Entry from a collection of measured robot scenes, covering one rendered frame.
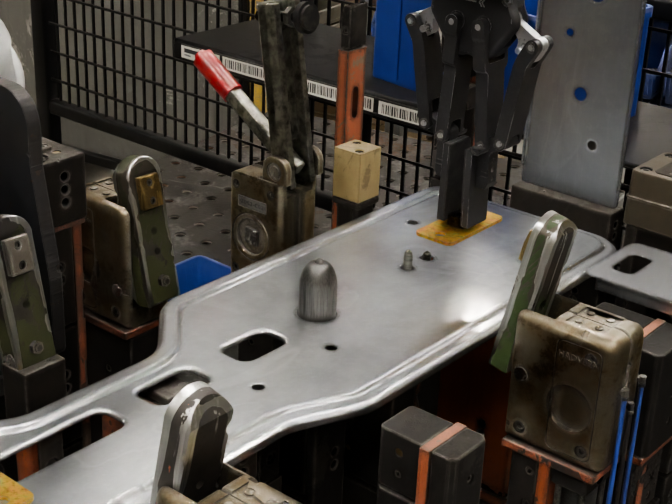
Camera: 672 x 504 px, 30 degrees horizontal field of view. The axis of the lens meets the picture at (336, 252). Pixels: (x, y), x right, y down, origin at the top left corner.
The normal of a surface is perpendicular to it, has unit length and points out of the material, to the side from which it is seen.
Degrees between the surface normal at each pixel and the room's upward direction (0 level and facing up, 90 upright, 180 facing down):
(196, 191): 0
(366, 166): 90
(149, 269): 78
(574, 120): 90
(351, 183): 90
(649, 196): 89
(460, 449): 0
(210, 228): 0
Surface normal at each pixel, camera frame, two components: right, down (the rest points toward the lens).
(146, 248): 0.76, 0.09
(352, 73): 0.77, 0.29
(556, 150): -0.64, 0.29
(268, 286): 0.04, -0.91
